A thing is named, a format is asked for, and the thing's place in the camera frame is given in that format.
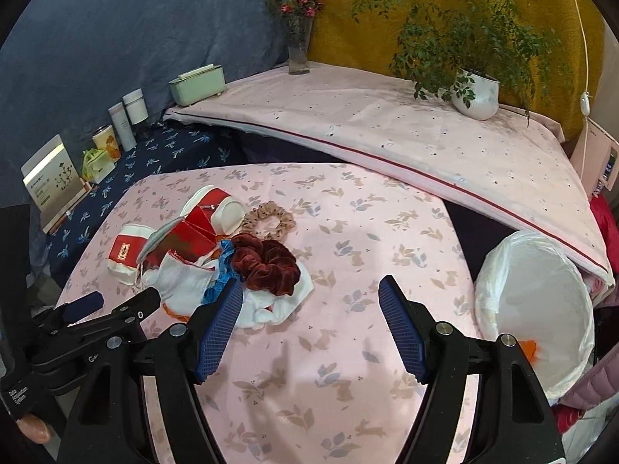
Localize pink flower bouquet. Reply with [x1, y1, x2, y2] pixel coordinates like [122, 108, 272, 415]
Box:
[265, 0, 325, 27]

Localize white plastic bag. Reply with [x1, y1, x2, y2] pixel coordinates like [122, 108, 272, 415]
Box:
[474, 229, 595, 402]

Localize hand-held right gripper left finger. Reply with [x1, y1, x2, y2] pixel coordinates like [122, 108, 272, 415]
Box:
[57, 278, 245, 464]

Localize blue lace strip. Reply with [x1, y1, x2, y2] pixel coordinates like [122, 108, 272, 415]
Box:
[203, 239, 243, 305]

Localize tall white bottle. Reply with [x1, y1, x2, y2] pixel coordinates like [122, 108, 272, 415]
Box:
[108, 102, 137, 152]

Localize red and white pouch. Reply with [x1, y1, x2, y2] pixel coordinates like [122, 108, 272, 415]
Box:
[181, 184, 245, 235]

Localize grey curved strip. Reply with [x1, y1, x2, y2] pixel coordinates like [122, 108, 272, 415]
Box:
[138, 217, 182, 262]

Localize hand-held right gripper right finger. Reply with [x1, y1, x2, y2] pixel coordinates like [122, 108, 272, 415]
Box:
[377, 275, 568, 464]

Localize tan scrunchie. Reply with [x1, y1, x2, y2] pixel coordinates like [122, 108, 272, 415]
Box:
[240, 200, 296, 242]

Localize plain white cloth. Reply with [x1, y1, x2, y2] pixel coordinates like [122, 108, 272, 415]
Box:
[236, 266, 315, 332]

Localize orange string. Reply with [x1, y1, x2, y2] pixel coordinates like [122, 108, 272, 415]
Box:
[162, 302, 192, 322]

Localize glass vase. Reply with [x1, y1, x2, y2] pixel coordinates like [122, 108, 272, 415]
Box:
[287, 17, 313, 75]

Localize dark red velvet scrunchie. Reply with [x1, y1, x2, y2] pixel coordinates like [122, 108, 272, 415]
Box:
[229, 233, 298, 297]

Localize red white pack with label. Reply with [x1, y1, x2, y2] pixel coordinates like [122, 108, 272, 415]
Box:
[107, 222, 148, 286]

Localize yellow printed can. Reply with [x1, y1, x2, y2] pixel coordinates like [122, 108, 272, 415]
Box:
[92, 125, 121, 162]

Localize blue backdrop cloth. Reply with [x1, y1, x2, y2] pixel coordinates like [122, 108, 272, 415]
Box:
[0, 0, 315, 194]

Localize white cable with switch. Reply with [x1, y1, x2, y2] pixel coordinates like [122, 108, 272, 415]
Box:
[563, 0, 593, 118]

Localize pale green box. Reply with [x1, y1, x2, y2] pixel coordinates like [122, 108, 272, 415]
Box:
[168, 64, 228, 107]

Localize pink appliance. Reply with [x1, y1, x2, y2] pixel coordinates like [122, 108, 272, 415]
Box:
[571, 121, 619, 199]

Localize small green bag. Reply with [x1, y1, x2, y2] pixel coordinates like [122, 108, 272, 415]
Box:
[80, 149, 117, 184]

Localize pink leaf print tablecloth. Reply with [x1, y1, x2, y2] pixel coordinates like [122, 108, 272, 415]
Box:
[53, 162, 484, 464]

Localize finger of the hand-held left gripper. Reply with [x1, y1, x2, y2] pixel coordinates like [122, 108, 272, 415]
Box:
[53, 291, 105, 330]
[94, 286, 161, 341]

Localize white plant pot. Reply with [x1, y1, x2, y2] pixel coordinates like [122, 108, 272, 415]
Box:
[451, 68, 501, 121]

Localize white cloth with red edge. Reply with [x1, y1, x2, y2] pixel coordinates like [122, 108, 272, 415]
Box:
[142, 249, 223, 311]

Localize yellow backdrop cloth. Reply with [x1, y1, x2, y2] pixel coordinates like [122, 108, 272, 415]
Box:
[307, 0, 605, 143]

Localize pink padded jacket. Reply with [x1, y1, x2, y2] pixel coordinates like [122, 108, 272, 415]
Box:
[556, 338, 619, 414]

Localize orange scrap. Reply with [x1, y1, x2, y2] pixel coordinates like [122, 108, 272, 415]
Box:
[517, 338, 540, 365]

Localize short white cylinder jar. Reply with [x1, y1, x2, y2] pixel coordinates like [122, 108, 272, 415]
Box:
[122, 88, 148, 125]

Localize person's left hand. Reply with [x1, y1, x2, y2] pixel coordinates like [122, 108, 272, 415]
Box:
[17, 416, 52, 444]

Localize green leafy plant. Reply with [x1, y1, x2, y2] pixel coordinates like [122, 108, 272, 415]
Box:
[351, 0, 574, 124]

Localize navy floral cloth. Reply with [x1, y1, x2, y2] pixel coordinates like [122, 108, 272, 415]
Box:
[29, 121, 247, 286]

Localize white printed card box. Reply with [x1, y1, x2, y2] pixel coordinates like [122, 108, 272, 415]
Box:
[21, 134, 92, 218]

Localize pink pad with red stripe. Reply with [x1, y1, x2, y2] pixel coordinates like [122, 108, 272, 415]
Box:
[162, 60, 615, 291]

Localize flat book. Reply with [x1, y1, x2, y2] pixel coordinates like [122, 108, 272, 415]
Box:
[41, 191, 94, 235]

